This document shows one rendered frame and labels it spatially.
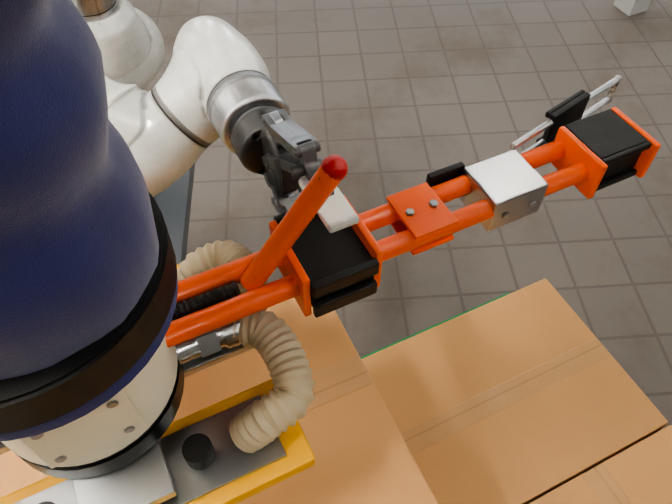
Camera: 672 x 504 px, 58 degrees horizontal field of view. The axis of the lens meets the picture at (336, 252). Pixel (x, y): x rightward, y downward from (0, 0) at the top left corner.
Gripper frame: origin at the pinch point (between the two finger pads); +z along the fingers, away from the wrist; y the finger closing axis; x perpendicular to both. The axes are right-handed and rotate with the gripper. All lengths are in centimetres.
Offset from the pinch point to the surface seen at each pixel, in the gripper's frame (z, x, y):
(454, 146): -114, -111, 124
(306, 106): -164, -67, 124
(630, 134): 1.4, -36.1, -2.4
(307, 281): 3.9, 4.8, -2.9
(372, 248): 3.1, -2.3, -2.8
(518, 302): -16, -55, 69
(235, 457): 10.9, 16.2, 10.5
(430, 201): -0.3, -11.0, -1.8
